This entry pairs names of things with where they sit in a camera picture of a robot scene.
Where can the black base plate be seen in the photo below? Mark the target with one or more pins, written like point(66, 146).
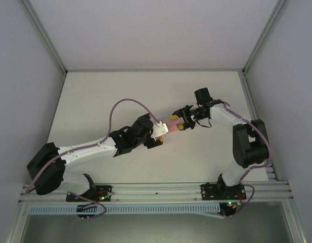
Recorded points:
point(208, 192)
point(106, 193)

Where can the aluminium frame post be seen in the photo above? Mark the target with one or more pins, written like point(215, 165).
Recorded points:
point(264, 38)
point(47, 40)

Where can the right aluminium frame post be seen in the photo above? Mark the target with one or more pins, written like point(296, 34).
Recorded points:
point(264, 38)

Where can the metal lower frame panel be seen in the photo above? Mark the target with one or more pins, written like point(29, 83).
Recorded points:
point(155, 230)

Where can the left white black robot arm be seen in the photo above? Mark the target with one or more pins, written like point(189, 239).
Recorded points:
point(82, 152)

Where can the left aluminium frame post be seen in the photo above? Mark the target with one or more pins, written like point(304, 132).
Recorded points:
point(47, 40)

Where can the aluminium side rail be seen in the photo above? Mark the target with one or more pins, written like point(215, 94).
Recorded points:
point(254, 101)

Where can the aluminium mounting rail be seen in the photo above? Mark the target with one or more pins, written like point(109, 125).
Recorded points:
point(155, 188)

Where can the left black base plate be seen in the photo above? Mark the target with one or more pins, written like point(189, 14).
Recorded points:
point(106, 193)

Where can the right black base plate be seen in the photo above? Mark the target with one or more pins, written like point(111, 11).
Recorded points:
point(208, 192)

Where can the pink paper box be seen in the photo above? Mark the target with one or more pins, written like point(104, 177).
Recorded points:
point(172, 124)

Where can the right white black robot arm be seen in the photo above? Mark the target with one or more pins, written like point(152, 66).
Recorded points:
point(249, 144)

